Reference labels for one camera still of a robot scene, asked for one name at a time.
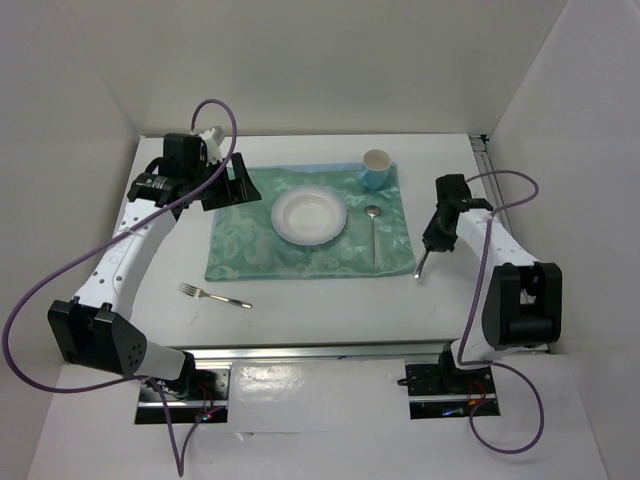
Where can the white bowl plate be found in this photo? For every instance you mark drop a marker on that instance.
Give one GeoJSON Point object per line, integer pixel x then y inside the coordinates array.
{"type": "Point", "coordinates": [309, 215]}

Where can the aluminium front rail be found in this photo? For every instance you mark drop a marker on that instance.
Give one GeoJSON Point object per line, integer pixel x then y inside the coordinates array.
{"type": "Point", "coordinates": [407, 349]}

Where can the silver knife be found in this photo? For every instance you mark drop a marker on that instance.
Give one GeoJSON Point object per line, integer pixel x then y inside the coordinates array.
{"type": "Point", "coordinates": [420, 264]}

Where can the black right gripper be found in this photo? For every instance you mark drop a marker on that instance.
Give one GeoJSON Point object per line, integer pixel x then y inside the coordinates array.
{"type": "Point", "coordinates": [431, 238]}

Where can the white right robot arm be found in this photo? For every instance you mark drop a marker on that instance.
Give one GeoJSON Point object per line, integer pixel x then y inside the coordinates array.
{"type": "Point", "coordinates": [517, 303]}

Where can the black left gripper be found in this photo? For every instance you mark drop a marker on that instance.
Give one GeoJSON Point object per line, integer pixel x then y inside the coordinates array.
{"type": "Point", "coordinates": [243, 191]}

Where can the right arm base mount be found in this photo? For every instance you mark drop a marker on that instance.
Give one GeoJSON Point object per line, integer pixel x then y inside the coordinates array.
{"type": "Point", "coordinates": [436, 393]}

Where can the green satin placemat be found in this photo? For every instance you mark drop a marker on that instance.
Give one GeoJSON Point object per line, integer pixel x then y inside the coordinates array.
{"type": "Point", "coordinates": [245, 246]}

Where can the silver fork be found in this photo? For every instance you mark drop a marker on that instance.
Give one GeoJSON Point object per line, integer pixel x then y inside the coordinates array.
{"type": "Point", "coordinates": [199, 293]}

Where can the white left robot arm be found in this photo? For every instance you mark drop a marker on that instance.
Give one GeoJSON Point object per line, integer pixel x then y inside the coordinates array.
{"type": "Point", "coordinates": [93, 329]}

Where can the aluminium side rail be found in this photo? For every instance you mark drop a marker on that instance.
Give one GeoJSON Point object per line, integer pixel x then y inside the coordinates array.
{"type": "Point", "coordinates": [479, 145]}

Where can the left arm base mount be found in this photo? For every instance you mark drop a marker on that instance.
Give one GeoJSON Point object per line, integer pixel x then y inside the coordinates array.
{"type": "Point", "coordinates": [205, 399]}

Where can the silver spoon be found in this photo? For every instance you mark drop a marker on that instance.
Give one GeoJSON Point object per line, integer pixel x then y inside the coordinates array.
{"type": "Point", "coordinates": [373, 212]}

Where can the blue white mug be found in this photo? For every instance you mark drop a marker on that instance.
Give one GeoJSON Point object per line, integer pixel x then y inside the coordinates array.
{"type": "Point", "coordinates": [376, 165]}

